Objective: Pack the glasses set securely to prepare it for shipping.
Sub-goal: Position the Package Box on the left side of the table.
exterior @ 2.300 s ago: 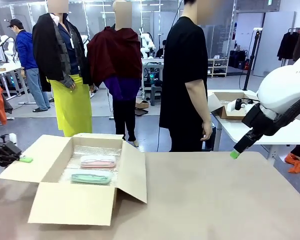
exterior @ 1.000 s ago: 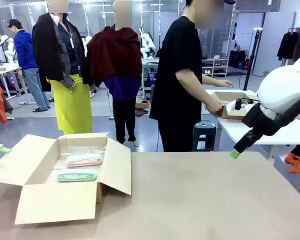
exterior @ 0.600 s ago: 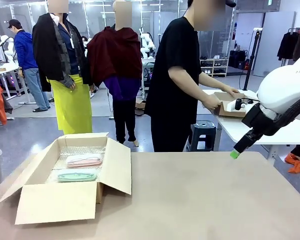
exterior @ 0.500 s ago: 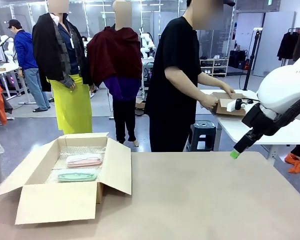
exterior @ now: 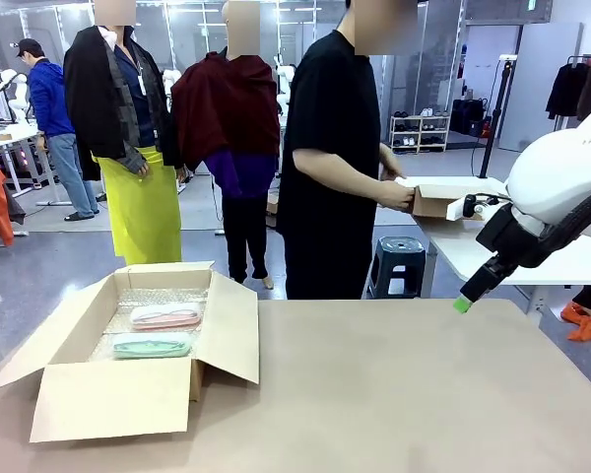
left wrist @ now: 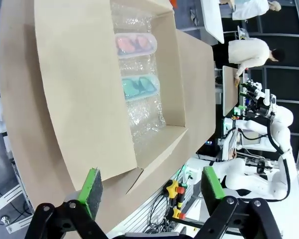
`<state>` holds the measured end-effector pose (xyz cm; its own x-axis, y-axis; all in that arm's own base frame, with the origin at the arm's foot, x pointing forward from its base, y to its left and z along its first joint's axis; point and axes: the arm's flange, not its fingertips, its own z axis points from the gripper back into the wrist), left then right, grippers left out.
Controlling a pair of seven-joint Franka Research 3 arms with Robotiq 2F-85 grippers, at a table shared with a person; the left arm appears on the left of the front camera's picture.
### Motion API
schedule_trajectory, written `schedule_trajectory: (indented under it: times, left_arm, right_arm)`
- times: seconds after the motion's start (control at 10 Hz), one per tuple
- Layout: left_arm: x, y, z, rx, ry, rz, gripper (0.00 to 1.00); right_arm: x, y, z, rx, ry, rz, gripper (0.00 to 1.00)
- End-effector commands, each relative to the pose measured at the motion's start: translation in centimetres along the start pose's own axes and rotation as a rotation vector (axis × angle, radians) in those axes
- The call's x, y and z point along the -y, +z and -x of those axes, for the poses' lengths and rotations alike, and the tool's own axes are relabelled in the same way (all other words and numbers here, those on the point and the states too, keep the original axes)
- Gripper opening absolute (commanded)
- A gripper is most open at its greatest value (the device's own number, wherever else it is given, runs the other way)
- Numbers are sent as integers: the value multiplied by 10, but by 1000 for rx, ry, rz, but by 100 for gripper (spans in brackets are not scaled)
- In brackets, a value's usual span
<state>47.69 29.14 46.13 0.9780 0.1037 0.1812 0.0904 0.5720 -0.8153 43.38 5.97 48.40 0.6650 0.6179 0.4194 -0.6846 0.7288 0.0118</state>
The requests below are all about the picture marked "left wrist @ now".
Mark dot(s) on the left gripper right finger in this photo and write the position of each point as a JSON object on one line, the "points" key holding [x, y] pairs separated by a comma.
{"points": [[210, 184]]}

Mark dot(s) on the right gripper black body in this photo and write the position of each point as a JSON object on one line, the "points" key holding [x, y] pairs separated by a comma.
{"points": [[256, 97]]}

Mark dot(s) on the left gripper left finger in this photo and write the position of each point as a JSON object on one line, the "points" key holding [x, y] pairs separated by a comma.
{"points": [[89, 189]]}

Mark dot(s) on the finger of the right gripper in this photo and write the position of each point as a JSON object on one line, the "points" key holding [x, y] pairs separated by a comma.
{"points": [[241, 107], [244, 87]]}

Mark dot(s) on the teal glasses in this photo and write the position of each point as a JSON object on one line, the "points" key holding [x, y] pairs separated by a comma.
{"points": [[139, 87]]}

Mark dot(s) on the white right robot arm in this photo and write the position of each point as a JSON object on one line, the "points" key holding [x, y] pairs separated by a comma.
{"points": [[284, 129]]}

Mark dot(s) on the open cardboard shipping box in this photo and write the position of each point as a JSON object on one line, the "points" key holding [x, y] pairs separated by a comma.
{"points": [[89, 99]]}

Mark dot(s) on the brown top background table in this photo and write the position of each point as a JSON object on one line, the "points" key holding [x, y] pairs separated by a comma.
{"points": [[230, 89]]}

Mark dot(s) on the white control box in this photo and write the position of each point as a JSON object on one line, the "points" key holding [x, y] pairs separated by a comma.
{"points": [[193, 173]]}

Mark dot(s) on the person in cream sweater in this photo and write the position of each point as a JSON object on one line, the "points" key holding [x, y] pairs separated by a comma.
{"points": [[249, 54]]}

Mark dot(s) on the black computer case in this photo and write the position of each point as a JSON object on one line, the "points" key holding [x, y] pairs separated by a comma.
{"points": [[209, 149]]}

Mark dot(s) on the white tablet screen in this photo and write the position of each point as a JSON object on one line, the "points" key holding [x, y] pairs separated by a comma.
{"points": [[230, 143]]}

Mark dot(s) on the yellow emergency stop button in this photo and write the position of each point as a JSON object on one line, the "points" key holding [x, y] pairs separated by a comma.
{"points": [[173, 188], [178, 212]]}

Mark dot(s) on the white background table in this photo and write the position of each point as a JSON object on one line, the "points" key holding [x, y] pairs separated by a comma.
{"points": [[211, 20]]}

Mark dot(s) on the figure in white coat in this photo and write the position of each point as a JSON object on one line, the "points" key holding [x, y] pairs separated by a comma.
{"points": [[251, 8]]}

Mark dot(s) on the clear bubble wrap sheet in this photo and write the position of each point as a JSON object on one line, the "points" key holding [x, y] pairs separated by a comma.
{"points": [[144, 117]]}

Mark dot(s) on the aluminium frame bracket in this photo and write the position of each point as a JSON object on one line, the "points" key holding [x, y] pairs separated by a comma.
{"points": [[15, 199]]}

